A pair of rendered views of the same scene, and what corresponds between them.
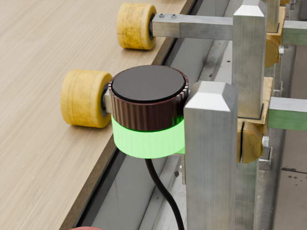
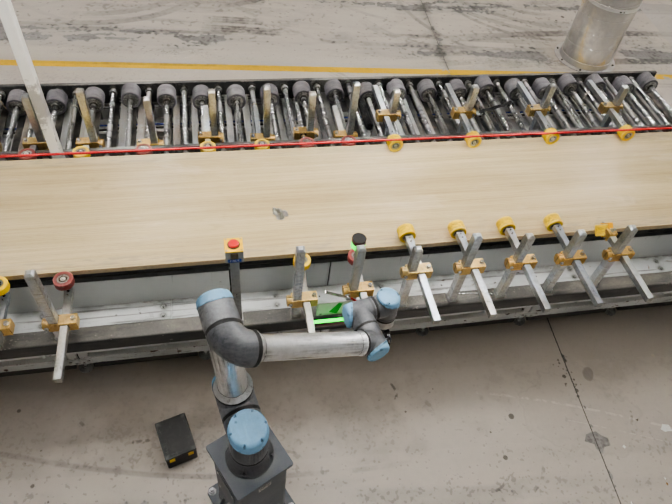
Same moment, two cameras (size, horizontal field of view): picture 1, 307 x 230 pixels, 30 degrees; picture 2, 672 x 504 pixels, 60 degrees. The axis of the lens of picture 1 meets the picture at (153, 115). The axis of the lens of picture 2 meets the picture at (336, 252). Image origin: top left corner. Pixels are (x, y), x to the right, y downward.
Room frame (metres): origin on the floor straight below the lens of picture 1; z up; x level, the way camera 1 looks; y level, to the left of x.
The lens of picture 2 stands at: (-0.58, -1.26, 2.93)
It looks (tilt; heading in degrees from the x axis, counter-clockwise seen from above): 50 degrees down; 56
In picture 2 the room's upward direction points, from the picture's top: 9 degrees clockwise
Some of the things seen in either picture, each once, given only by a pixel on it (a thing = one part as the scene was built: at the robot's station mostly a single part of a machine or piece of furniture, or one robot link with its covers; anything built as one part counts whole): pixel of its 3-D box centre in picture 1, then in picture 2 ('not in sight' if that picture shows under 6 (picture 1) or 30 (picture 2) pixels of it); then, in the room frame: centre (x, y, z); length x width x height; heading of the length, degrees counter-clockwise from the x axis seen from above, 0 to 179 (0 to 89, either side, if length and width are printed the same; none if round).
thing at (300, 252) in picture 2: not in sight; (298, 283); (0.12, 0.03, 0.93); 0.04 x 0.04 x 0.48; 73
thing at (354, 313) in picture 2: not in sight; (360, 314); (0.20, -0.33, 1.14); 0.12 x 0.12 x 0.09; 86
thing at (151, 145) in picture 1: (150, 123); not in sight; (0.37, 0.00, 1.11); 0.06 x 0.06 x 0.02
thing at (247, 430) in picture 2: not in sight; (247, 434); (-0.30, -0.44, 0.79); 0.17 x 0.15 x 0.18; 86
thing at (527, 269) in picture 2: not in sight; (525, 264); (1.11, -0.29, 0.95); 0.50 x 0.04 x 0.04; 73
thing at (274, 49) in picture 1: (267, 35); (469, 266); (0.86, -0.19, 0.95); 0.14 x 0.06 x 0.05; 163
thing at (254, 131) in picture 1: (248, 117); (415, 271); (0.62, -0.12, 0.95); 0.14 x 0.06 x 0.05; 163
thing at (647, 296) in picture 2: not in sight; (629, 267); (1.57, -0.50, 0.95); 0.37 x 0.03 x 0.03; 73
